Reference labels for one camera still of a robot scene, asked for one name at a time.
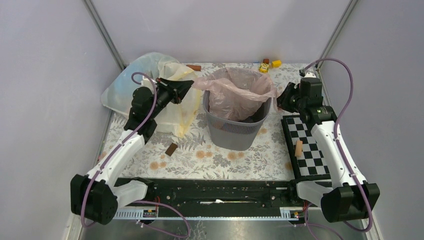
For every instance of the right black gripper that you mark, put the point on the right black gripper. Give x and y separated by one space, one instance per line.
282 100

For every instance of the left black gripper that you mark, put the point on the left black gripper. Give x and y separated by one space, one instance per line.
181 88

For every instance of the pink plastic trash bag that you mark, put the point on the pink plastic trash bag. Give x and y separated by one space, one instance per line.
236 93

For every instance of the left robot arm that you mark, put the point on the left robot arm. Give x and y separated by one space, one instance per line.
98 194

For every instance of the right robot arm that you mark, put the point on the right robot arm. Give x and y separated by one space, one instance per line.
347 195

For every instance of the grey mesh trash bin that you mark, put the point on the grey mesh trash bin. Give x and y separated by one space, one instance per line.
235 135

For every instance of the brown cylindrical toy block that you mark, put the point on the brown cylindrical toy block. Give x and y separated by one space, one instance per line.
194 67

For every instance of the yellow toy cube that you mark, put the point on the yellow toy cube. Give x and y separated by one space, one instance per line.
276 63

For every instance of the yellow toy figure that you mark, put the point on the yellow toy figure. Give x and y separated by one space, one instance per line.
264 68

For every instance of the tan wooden block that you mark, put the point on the tan wooden block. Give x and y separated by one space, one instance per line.
298 148

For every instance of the small brown rectangular chip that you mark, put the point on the small brown rectangular chip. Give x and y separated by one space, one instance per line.
171 149

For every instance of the floral patterned table mat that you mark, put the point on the floral patterned table mat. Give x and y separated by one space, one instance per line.
197 157

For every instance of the black white checkerboard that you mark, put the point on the black white checkerboard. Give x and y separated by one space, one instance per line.
311 166

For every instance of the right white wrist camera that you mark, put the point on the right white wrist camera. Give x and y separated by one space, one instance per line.
307 73

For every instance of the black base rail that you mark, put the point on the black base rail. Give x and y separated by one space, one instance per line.
220 199

